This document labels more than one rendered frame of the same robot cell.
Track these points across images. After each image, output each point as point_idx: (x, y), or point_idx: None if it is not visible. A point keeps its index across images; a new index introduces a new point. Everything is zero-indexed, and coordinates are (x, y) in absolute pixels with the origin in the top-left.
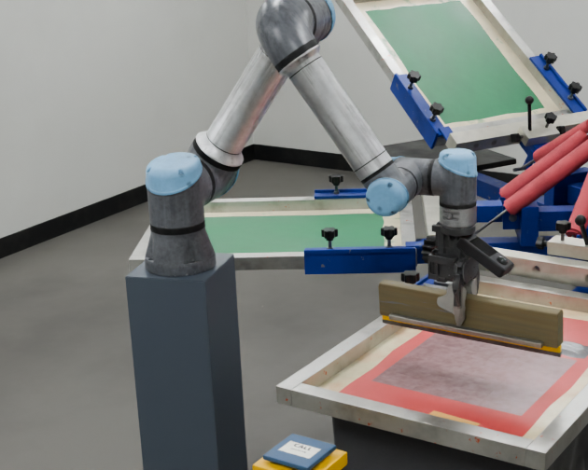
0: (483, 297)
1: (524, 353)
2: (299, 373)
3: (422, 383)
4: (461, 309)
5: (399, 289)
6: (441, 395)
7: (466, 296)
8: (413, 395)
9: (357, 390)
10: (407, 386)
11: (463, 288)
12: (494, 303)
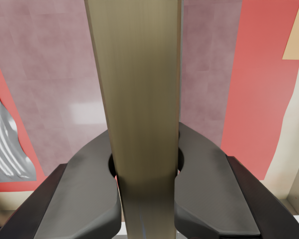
0: (138, 106)
1: (3, 35)
2: None
3: (199, 117)
4: (213, 146)
5: None
6: (227, 74)
7: (178, 178)
8: (240, 108)
9: (248, 168)
10: (215, 129)
11: (227, 223)
12: (176, 12)
